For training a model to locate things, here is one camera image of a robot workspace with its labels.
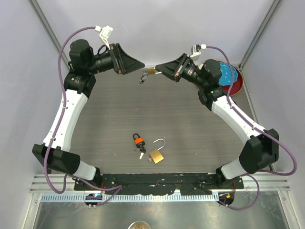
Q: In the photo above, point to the large brass padlock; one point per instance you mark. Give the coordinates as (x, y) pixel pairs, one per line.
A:
(156, 155)

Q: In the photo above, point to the small brass padlock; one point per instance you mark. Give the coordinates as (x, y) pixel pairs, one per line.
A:
(150, 71)

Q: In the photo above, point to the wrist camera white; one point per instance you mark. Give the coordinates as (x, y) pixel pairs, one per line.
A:
(104, 33)
(196, 51)

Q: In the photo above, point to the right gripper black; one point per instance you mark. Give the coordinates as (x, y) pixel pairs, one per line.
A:
(174, 70)

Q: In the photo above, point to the white slotted cable duct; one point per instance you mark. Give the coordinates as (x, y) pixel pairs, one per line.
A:
(175, 197)

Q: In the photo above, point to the red round tray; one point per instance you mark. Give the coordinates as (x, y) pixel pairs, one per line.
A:
(237, 85)

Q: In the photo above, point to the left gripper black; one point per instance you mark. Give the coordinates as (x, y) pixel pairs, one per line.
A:
(122, 63)

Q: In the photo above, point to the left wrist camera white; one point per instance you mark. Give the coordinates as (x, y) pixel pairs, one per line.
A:
(104, 33)

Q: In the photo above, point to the blue dotted plate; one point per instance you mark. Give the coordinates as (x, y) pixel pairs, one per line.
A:
(228, 75)

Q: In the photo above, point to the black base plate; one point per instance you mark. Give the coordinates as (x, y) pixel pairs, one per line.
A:
(134, 184)

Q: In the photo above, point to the small padlock key bunch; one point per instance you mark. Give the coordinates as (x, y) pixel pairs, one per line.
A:
(143, 78)

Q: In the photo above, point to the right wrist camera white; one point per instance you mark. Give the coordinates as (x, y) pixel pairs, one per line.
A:
(196, 51)

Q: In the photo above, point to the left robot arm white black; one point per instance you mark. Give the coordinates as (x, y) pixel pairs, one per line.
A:
(54, 152)

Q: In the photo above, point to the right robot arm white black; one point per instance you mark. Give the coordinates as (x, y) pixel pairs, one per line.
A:
(260, 149)

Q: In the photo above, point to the orange black padlock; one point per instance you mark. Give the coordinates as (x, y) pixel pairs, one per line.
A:
(139, 142)

